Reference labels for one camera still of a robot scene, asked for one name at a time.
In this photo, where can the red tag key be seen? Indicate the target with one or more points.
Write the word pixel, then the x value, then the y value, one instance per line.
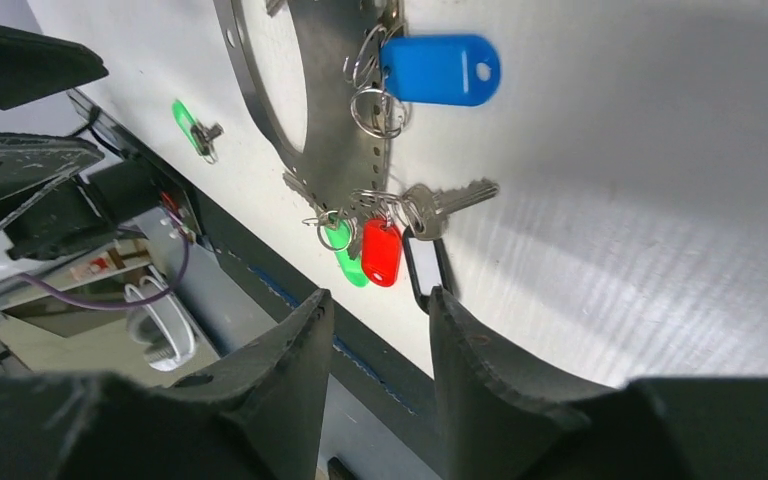
pixel 381 252

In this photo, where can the large green tag key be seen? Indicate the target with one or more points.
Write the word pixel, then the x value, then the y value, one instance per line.
pixel 335 230

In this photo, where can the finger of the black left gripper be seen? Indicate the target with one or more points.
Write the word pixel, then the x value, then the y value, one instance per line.
pixel 32 165
pixel 34 66

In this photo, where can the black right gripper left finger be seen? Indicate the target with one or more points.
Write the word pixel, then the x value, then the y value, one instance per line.
pixel 254 414

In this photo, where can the black fob key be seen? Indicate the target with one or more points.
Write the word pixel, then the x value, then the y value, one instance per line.
pixel 428 214

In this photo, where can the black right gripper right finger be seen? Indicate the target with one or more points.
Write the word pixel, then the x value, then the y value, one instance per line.
pixel 507 414

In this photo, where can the large blue tag keys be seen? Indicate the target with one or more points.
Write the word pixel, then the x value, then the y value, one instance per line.
pixel 391 74

